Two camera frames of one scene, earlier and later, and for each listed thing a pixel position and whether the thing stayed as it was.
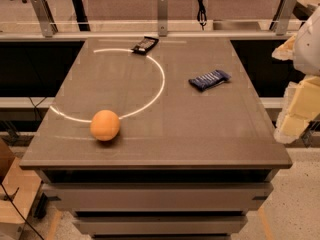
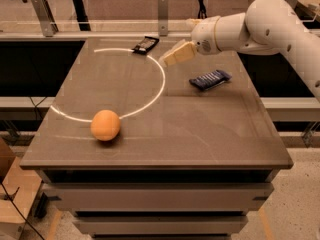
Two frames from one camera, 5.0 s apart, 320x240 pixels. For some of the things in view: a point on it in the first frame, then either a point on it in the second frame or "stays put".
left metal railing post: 45,17 stays put
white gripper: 308,49 to 204,37
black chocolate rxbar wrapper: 143,47 stays put
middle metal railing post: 162,13 stays put
